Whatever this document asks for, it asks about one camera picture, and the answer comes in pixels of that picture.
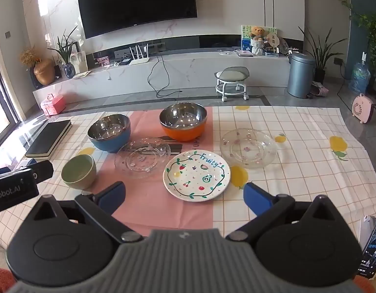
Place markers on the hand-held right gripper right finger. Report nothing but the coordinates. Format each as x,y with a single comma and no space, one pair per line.
255,198

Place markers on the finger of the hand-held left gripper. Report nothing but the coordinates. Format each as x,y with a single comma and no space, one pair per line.
42,171

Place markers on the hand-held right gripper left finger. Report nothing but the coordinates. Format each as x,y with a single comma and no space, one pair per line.
114,197

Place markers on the green ceramic bowl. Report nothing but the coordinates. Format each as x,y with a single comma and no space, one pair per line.
81,180

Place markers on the clear flowered glass plate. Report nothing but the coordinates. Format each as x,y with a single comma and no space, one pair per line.
139,158
246,149

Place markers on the blue steel bowl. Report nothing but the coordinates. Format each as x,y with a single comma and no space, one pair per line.
108,145

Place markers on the white fruit-painted plate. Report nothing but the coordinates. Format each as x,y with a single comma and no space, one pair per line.
194,177

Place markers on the orange steel bowl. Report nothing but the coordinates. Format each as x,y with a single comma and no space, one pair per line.
181,134

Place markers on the black book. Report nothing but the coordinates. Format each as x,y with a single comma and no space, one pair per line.
47,137

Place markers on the pink storage box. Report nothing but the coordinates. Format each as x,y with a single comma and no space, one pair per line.
53,104

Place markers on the gold vase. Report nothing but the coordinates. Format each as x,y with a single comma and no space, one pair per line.
44,73

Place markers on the plant in blue vase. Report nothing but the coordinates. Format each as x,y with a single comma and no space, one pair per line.
69,70

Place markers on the dried flowers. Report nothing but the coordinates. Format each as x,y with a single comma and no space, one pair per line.
29,55

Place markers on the white rolling stool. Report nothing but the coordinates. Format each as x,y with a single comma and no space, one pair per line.
232,75

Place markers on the pink photo card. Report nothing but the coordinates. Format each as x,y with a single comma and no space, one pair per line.
103,61

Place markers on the grey trash bin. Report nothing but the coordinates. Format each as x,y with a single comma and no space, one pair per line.
300,76

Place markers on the white router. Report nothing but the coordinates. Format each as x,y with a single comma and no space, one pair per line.
139,60

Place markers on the pink desk fan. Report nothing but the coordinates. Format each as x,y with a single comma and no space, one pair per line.
362,108

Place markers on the marble tv console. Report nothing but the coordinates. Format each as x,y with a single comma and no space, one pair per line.
191,70

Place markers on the decorative plate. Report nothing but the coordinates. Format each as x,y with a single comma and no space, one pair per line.
284,46

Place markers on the potted green plant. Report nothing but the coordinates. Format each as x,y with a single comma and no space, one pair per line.
319,55

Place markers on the round paper hand fan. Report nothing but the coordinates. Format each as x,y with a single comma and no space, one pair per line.
272,40

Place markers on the blue water jug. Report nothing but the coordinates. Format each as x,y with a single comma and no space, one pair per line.
360,77

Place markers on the green painting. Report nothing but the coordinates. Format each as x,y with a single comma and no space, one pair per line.
245,38

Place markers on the teddy bear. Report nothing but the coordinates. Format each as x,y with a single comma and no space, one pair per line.
257,33

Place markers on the black television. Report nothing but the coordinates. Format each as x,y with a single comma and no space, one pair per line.
136,3

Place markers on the trailing vine plant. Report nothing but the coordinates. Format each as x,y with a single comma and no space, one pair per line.
372,33

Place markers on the white picture frame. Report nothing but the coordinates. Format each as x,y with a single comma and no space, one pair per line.
78,62

